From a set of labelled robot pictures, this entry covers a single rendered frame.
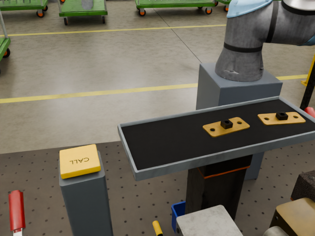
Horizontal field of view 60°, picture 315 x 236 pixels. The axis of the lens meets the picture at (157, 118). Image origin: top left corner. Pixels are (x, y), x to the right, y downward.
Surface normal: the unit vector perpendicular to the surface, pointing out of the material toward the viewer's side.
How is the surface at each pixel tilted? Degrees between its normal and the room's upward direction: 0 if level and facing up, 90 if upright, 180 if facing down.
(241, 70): 72
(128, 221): 0
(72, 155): 0
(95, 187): 90
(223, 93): 90
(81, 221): 90
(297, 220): 0
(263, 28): 96
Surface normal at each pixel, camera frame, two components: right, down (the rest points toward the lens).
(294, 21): -0.62, 0.64
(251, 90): 0.18, 0.52
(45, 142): 0.00, -0.85
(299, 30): -0.26, 0.76
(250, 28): -0.25, 0.55
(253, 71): 0.28, 0.23
